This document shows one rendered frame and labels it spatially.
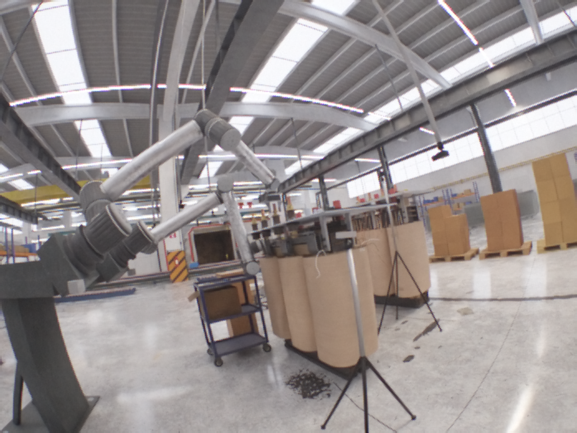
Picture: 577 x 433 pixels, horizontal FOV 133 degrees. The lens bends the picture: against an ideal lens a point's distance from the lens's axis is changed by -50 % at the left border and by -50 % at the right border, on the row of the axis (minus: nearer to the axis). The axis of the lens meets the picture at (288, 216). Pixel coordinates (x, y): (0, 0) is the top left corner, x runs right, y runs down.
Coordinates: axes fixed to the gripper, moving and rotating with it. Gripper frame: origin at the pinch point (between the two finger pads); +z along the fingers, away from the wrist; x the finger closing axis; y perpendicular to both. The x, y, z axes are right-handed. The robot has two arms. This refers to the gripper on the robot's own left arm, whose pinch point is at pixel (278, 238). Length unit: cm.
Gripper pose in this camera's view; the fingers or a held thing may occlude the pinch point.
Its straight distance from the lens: 220.3
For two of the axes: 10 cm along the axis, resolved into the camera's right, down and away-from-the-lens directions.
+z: 9.2, -3.5, 1.9
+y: -3.7, -9.3, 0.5
